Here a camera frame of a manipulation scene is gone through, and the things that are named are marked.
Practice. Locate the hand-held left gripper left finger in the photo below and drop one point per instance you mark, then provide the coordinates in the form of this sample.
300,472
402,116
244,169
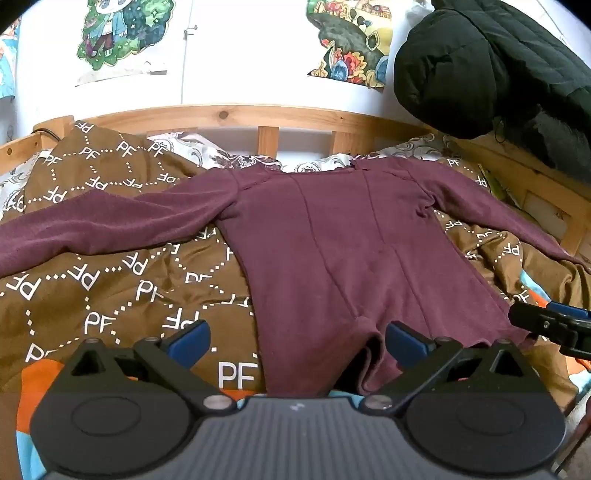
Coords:
190,340

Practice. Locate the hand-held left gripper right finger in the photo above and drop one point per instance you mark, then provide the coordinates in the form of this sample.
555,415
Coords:
404,344

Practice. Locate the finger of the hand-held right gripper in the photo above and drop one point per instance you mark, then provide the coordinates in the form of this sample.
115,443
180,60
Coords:
568,310
540,325

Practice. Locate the maroon long-sleeve top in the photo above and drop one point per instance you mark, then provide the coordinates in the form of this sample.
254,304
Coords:
332,258

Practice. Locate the brown lettered blanket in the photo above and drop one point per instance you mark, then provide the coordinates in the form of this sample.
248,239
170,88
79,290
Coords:
115,277

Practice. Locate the orange and blue cloth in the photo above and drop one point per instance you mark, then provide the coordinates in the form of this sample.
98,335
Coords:
32,406

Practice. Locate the dark green puffer jacket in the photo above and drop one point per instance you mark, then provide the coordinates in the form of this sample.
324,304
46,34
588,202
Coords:
461,69

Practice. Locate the wooden bed frame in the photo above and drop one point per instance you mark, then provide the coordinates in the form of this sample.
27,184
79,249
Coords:
221,115

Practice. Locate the colourful landscape wall poster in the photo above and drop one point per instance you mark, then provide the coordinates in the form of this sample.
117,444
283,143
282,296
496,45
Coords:
355,41

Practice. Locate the cartoon figure wall poster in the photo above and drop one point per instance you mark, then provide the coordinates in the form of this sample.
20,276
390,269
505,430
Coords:
122,37

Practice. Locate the blue-edged wall poster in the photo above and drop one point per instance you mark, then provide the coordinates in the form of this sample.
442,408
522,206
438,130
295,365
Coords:
7,64

